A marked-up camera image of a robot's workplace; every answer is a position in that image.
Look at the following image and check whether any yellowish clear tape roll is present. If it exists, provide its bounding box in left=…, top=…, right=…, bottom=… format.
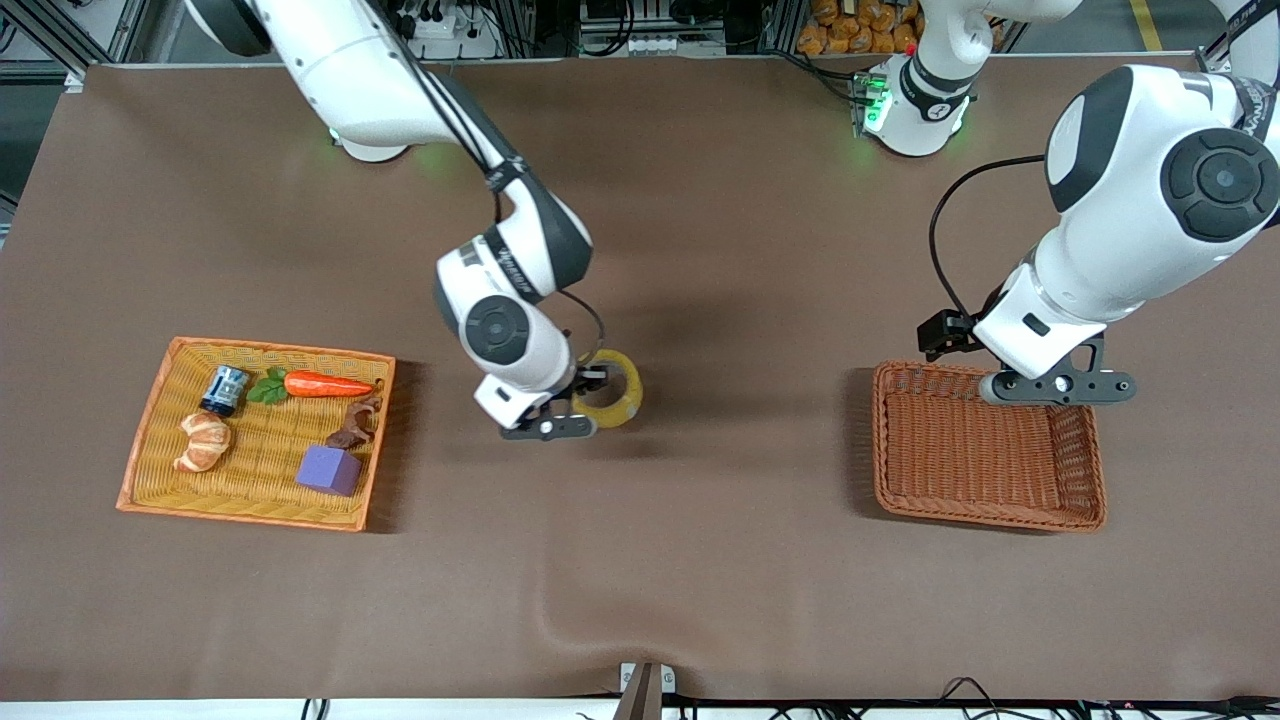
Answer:
left=570, top=349, right=644, bottom=432

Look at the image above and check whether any brown wicker basket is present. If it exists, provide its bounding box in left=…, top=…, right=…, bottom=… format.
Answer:
left=871, top=360, right=1108, bottom=534

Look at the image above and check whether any brown table cover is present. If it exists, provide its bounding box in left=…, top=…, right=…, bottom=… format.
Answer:
left=0, top=54, right=1280, bottom=702

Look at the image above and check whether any brown twisted toy piece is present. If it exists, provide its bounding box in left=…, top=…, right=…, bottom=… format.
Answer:
left=323, top=380, right=386, bottom=451

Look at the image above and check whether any toy carrot with green leaves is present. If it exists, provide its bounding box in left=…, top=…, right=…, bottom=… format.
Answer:
left=246, top=366, right=377, bottom=406

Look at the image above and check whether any purple foam block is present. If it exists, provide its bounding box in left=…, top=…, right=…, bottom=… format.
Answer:
left=295, top=445, right=363, bottom=498

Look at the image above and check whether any pile of orange toys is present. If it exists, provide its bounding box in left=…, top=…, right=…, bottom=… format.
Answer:
left=796, top=0, right=923, bottom=57

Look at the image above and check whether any small white socket strip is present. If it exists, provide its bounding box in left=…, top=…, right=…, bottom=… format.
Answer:
left=624, top=34, right=727, bottom=57

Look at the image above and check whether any small blue can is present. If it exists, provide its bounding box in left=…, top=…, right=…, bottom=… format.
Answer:
left=199, top=364, right=250, bottom=418

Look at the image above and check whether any white power strip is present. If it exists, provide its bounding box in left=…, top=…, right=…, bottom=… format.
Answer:
left=385, top=0, right=504, bottom=61

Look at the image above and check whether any toy croissant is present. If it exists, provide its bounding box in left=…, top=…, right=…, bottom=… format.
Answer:
left=173, top=411, right=234, bottom=474

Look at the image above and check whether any orange wicker tray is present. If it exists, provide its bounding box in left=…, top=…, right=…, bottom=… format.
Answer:
left=116, top=336, right=397, bottom=533

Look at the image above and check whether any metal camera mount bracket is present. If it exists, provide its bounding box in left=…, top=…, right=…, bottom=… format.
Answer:
left=612, top=661, right=677, bottom=720

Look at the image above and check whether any aluminium frame post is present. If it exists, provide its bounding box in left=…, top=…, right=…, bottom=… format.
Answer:
left=0, top=0, right=153, bottom=93

